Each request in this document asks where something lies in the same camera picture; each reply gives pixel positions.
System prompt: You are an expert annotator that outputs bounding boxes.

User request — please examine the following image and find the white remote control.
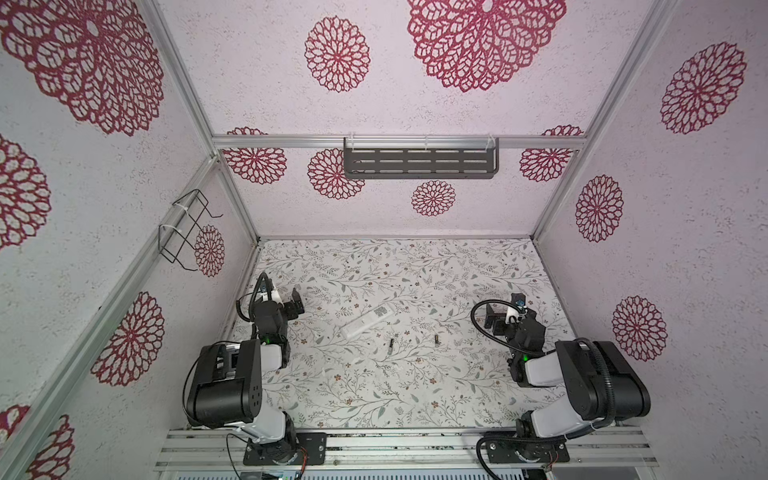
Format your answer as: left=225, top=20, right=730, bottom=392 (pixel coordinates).
left=341, top=305, right=394, bottom=340

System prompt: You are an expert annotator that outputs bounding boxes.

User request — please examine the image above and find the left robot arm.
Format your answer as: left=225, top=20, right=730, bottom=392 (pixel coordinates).
left=183, top=288, right=305, bottom=465

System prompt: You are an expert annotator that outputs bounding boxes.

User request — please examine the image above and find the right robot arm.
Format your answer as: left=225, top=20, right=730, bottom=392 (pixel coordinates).
left=470, top=298, right=651, bottom=447

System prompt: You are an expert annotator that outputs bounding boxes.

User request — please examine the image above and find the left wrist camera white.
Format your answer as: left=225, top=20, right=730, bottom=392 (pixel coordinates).
left=262, top=288, right=283, bottom=303

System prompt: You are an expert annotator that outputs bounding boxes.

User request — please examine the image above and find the black wire wall rack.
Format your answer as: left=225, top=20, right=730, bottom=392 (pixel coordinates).
left=156, top=189, right=222, bottom=272

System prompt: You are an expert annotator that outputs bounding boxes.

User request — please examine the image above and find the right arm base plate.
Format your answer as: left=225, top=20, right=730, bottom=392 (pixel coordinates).
left=482, top=432, right=571, bottom=464

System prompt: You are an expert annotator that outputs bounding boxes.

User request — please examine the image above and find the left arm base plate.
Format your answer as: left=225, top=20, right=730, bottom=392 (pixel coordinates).
left=243, top=432, right=328, bottom=466

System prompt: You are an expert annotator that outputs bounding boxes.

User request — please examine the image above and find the aluminium front rail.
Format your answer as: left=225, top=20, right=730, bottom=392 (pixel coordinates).
left=151, top=426, right=659, bottom=474

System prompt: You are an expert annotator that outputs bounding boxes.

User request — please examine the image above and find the dark grey wall shelf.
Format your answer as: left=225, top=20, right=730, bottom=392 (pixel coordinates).
left=342, top=138, right=499, bottom=180

